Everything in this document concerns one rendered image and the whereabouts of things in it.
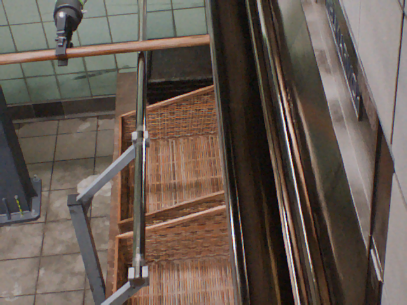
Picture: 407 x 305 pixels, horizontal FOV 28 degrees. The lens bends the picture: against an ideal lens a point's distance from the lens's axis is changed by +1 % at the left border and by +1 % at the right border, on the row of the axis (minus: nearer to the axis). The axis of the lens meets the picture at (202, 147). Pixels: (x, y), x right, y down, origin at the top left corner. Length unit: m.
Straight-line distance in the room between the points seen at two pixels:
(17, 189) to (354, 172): 2.77
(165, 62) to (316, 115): 1.93
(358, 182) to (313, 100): 0.31
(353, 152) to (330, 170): 0.14
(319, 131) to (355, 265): 0.27
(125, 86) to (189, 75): 0.41
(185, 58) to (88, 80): 1.05
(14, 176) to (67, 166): 0.42
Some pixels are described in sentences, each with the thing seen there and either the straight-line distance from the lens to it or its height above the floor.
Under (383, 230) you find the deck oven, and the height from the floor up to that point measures 1.99.
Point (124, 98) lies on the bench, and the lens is 3.33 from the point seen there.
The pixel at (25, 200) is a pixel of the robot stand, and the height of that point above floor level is 0.09.
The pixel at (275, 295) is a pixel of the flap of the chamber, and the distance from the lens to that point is 1.51.
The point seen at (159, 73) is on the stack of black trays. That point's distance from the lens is 3.10.
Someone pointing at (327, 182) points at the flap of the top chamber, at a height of 1.78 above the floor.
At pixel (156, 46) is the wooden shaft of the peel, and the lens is 2.50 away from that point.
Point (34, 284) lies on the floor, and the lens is 3.49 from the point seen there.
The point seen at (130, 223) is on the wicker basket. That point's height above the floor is 0.73.
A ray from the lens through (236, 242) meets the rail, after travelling 1.55.
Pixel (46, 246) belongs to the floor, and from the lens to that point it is 3.62.
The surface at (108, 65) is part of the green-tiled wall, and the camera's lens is 4.05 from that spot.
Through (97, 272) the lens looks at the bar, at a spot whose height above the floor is 0.65.
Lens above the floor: 2.60
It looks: 42 degrees down
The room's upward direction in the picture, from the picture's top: 7 degrees counter-clockwise
